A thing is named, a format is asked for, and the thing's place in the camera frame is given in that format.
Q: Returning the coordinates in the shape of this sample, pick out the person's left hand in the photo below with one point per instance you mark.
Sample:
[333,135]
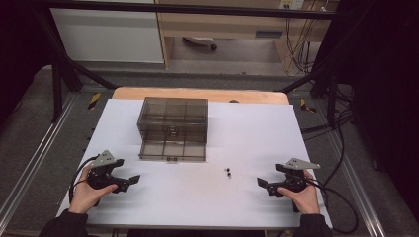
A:
[83,197]

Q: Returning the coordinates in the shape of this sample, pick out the black curtain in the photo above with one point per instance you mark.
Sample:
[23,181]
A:
[385,98]
[18,49]

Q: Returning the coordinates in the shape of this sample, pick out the black metal frame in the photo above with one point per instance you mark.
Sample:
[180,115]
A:
[184,8]

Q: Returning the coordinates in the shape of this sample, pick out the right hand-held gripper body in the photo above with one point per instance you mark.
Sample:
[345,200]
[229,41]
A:
[294,179]

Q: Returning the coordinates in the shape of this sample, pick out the white chair base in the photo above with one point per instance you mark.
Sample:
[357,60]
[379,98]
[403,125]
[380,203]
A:
[201,41]

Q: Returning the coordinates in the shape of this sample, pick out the aluminium floor rail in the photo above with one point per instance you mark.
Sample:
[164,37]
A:
[33,158]
[357,184]

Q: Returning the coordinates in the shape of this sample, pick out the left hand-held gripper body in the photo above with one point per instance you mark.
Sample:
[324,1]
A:
[102,160]

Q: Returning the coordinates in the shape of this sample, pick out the person's right hand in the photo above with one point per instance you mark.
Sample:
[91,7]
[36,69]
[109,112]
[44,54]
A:
[308,200]

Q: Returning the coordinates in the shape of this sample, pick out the smoky transparent drawer box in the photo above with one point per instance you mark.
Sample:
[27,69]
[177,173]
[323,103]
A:
[173,128]

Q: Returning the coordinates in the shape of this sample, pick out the wall power outlet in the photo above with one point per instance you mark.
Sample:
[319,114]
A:
[291,4]

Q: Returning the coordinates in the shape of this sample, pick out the white table sheet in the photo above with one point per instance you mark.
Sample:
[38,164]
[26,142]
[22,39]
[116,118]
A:
[247,138]

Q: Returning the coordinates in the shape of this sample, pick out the yellow black striped tape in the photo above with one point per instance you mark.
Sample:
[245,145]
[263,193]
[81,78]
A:
[94,101]
[307,106]

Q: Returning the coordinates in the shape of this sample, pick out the white cabinet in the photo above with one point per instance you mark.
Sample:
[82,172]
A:
[108,36]

